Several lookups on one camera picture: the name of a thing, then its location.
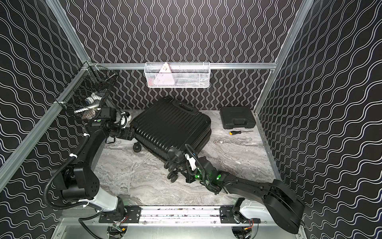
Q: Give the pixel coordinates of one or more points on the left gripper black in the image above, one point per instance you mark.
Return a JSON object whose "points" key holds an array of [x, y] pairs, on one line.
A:
{"points": [[129, 133]]}

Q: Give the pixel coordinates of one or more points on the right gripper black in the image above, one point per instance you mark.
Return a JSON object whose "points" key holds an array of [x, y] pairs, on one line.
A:
{"points": [[188, 176]]}

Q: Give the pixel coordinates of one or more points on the black hard-shell suitcase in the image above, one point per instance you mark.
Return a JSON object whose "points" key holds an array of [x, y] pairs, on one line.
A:
{"points": [[166, 127]]}

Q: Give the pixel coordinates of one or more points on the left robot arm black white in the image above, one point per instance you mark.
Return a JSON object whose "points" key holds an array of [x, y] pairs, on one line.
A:
{"points": [[74, 183]]}

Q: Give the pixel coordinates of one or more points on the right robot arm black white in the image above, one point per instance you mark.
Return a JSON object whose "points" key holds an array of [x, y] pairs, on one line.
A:
{"points": [[283, 205]]}

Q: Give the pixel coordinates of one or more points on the silver items in mesh basket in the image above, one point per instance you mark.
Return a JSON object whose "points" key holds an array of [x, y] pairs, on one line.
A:
{"points": [[88, 111]]}

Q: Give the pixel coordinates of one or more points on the yellow black screwdriver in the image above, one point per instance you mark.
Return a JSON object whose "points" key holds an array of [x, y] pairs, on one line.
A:
{"points": [[235, 132]]}

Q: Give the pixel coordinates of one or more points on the black plastic tool case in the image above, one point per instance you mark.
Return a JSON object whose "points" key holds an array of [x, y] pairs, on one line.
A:
{"points": [[237, 117]]}

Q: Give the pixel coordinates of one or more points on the pink triangle card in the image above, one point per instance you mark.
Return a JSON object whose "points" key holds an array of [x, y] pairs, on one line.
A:
{"points": [[164, 77]]}

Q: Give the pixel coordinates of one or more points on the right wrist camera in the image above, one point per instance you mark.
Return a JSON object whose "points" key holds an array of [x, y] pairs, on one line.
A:
{"points": [[192, 161]]}

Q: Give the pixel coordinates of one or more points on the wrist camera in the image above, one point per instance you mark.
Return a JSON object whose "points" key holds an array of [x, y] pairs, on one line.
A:
{"points": [[125, 117], [192, 161]]}

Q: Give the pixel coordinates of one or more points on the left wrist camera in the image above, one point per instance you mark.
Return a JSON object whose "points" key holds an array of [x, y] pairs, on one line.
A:
{"points": [[125, 117]]}

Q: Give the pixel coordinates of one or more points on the black wire mesh basket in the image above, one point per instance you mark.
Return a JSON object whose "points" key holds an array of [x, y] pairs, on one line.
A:
{"points": [[97, 79]]}

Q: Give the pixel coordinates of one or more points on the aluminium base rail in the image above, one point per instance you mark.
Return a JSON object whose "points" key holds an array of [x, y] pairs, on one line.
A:
{"points": [[205, 216]]}

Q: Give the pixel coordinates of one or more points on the clear wall basket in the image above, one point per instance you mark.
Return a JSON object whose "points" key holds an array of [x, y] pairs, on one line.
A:
{"points": [[186, 74]]}

